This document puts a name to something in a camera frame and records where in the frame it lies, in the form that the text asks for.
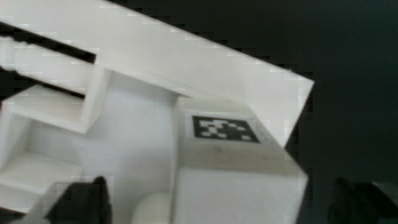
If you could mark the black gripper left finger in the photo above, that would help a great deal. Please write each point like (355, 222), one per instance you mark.
(83, 206)

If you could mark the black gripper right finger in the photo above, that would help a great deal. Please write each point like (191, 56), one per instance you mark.
(365, 203)

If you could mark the white chair seat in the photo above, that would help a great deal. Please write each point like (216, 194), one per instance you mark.
(86, 128)

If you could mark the white chair leg with tag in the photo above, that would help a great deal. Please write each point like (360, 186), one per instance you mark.
(239, 181)

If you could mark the white obstacle fence wall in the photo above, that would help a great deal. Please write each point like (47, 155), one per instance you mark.
(168, 57)

